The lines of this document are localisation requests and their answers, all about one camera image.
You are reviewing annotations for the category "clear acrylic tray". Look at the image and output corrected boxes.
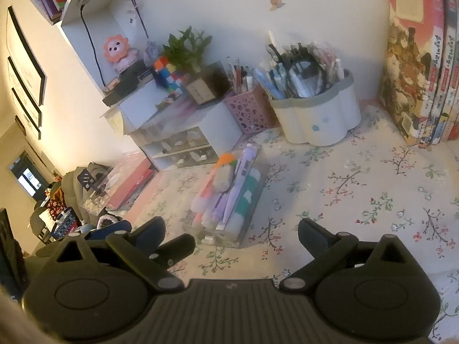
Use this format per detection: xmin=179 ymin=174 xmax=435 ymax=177
xmin=182 ymin=143 xmax=270 ymax=249

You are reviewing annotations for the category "green white glue stick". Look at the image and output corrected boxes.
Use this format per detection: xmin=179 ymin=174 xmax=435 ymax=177
xmin=223 ymin=168 xmax=261 ymax=239

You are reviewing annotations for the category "orange pink highlighter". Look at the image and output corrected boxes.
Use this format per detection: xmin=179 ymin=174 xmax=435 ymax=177
xmin=190 ymin=153 xmax=237 ymax=228

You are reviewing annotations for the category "pink flat box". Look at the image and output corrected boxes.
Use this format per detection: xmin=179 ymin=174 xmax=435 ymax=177
xmin=104 ymin=151 xmax=155 ymax=210

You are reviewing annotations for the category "white eraser block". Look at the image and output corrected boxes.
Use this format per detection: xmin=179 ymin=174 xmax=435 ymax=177
xmin=213 ymin=164 xmax=234 ymax=193

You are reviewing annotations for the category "white desktop drawer organizer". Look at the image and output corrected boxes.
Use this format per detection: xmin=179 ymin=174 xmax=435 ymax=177
xmin=103 ymin=81 xmax=243 ymax=171

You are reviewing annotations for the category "purple floral pen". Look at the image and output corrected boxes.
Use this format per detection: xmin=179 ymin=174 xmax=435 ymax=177
xmin=212 ymin=144 xmax=258 ymax=224

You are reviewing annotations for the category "white flower-shaped pen holder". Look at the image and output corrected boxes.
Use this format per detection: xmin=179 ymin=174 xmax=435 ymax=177
xmin=270 ymin=69 xmax=361 ymax=147

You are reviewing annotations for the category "pink perforated pen cup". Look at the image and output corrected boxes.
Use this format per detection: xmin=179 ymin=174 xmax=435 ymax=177
xmin=224 ymin=85 xmax=277 ymax=134

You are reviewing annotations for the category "framed calligraphy sign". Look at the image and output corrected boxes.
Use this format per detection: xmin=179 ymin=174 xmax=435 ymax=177
xmin=186 ymin=78 xmax=216 ymax=105

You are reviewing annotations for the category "black magnifying glass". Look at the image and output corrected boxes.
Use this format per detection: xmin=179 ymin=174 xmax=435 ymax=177
xmin=266 ymin=43 xmax=326 ymax=99

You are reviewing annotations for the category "colourful cube puzzle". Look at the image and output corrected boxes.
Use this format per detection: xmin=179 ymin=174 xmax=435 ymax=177
xmin=153 ymin=55 xmax=185 ymax=95

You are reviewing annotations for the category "illustrated book box set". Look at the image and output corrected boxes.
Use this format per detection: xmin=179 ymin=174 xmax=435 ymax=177
xmin=379 ymin=0 xmax=458 ymax=147

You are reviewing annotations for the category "pink lion plush toy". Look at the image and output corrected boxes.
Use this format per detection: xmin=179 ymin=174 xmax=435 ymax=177
xmin=104 ymin=34 xmax=139 ymax=74

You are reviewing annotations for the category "potted green bamboo plant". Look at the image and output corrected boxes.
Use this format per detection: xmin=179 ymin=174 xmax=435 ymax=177
xmin=163 ymin=26 xmax=212 ymax=74

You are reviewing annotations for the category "white wall shelf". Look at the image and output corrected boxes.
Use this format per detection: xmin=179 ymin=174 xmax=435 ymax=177
xmin=51 ymin=0 xmax=146 ymax=88

